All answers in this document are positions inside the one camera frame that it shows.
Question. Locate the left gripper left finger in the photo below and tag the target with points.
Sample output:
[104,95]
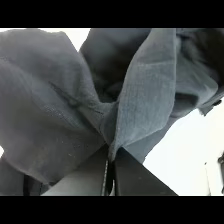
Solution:
[83,180]

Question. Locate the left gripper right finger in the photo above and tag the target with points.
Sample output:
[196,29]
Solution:
[140,181]

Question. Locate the black garment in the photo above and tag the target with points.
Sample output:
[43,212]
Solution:
[50,116]

